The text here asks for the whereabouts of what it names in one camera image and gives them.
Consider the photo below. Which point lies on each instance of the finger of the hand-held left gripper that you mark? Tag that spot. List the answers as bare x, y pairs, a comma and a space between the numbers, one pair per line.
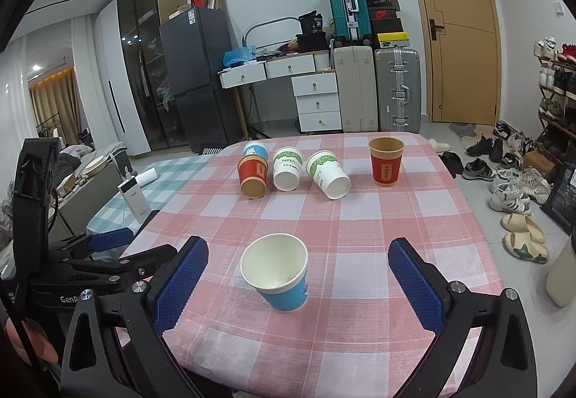
112, 239
148, 257

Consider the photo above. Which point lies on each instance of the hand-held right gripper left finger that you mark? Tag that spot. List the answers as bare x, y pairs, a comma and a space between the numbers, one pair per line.
180, 285

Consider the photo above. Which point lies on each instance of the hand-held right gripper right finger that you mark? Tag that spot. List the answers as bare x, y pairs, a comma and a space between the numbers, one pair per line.
418, 288

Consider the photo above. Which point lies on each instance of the blue paper cup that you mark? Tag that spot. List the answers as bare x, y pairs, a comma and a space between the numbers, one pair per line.
254, 149
288, 294

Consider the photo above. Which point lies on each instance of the red paper cup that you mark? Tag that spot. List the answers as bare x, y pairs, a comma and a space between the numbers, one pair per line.
252, 171
386, 168

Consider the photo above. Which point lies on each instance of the white green-patterned paper cup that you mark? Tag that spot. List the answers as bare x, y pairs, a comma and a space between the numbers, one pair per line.
286, 166
325, 171

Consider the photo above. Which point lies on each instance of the person's left hand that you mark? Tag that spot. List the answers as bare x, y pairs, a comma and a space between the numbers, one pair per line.
27, 342

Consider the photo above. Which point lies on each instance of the white power bank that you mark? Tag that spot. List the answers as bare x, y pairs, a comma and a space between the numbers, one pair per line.
135, 198

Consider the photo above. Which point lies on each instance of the grey sofa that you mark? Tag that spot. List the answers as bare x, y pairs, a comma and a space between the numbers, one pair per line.
90, 195

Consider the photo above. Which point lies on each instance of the white paper roll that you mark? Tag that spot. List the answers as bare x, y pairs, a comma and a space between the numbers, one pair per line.
146, 175

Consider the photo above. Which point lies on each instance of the pink checked tablecloth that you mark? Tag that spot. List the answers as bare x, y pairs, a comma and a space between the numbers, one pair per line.
360, 222

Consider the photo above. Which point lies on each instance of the green checked cloth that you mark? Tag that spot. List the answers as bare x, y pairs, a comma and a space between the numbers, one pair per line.
180, 173

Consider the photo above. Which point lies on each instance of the brown curtain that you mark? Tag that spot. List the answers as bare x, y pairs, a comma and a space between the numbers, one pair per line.
54, 101

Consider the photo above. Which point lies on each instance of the striped floor mat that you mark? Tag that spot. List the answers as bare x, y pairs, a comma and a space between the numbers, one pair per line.
210, 149

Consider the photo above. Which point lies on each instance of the group of assorted shoes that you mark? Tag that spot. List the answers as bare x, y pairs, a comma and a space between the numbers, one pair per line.
508, 195

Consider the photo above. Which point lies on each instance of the white bin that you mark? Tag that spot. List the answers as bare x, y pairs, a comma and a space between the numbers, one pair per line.
560, 276

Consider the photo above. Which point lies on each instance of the grey doormat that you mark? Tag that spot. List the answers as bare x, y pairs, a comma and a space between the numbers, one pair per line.
470, 130

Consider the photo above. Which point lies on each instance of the black printed bag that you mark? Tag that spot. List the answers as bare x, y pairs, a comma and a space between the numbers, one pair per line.
560, 200

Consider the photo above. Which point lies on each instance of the small cardboard box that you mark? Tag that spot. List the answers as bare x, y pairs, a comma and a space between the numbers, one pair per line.
537, 164

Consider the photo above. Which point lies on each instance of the white wardrobe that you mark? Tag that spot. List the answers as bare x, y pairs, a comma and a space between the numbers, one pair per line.
108, 65

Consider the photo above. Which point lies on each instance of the dark grey refrigerator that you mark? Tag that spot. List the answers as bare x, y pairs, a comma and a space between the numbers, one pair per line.
198, 65

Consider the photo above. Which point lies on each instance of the dark glass-door cabinet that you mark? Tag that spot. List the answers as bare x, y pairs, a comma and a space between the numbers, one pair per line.
139, 42

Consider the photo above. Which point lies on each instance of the silver suitcase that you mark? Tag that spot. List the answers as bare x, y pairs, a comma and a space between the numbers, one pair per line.
387, 83

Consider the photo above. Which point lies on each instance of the beige suitcase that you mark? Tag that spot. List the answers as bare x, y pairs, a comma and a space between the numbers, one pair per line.
355, 87

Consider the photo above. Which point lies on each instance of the white drawer unit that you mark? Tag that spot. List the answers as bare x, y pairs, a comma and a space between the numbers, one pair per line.
315, 103

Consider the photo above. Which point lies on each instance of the blue plastic bag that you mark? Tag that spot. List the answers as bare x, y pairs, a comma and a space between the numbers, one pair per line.
238, 56

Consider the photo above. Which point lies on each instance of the wooden door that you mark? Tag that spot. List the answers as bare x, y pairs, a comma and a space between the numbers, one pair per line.
463, 65

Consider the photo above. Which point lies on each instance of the labelled cardboard box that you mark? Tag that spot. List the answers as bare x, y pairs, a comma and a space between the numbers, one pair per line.
180, 12

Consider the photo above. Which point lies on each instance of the white desk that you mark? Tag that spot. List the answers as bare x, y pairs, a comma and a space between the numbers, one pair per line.
288, 65

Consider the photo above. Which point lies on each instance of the wooden shoe rack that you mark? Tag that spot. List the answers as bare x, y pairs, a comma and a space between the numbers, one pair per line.
555, 87

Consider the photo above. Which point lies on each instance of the yellow and black shoe box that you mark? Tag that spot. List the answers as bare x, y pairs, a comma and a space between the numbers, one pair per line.
392, 40

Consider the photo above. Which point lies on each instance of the plain black shoe box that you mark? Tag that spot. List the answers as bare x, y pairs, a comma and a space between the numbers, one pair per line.
386, 26

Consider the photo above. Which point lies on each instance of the red and black shoe box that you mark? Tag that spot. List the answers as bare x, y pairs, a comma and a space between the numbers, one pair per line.
383, 14

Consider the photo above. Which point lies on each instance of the teal suitcase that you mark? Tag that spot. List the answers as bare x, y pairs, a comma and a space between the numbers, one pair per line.
339, 11

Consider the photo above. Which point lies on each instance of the grey curved metal frame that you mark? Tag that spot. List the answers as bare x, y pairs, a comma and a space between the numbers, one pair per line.
270, 21

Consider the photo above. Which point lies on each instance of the white wall switch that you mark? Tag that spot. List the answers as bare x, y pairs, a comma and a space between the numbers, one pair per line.
559, 7

